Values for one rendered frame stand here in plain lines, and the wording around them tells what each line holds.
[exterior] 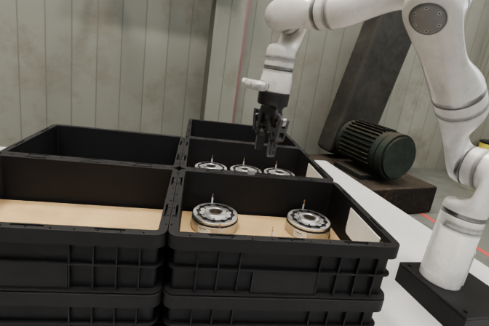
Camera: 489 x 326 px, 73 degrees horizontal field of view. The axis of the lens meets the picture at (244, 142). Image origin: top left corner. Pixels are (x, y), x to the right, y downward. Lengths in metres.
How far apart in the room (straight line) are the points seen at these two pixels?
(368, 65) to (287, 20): 2.94
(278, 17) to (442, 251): 0.65
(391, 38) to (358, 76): 0.51
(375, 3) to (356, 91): 2.94
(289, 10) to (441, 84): 0.33
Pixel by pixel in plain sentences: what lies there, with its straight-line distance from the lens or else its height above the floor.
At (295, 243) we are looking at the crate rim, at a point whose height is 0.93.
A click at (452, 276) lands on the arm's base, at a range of 0.94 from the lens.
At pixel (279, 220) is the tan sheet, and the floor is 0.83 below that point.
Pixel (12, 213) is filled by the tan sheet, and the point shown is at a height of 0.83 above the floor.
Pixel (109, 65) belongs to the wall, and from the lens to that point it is 3.59.
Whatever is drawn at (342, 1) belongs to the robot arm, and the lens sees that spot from 0.70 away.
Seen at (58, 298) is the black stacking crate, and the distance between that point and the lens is 0.63.
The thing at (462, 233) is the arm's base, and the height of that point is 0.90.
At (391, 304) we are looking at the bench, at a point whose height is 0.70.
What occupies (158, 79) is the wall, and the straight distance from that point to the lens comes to 3.58.
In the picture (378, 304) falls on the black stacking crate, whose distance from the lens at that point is 0.70.
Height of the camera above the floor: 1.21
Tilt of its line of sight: 15 degrees down
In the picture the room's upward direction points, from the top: 8 degrees clockwise
